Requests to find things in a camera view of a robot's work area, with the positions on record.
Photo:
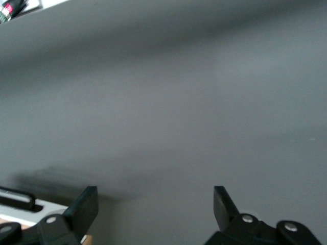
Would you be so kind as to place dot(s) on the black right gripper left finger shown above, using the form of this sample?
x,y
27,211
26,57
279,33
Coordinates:
x,y
84,209

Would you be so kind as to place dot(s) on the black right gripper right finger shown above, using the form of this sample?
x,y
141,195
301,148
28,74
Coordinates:
x,y
227,209

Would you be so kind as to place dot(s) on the dark background item with red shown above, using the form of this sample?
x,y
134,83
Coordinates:
x,y
11,9

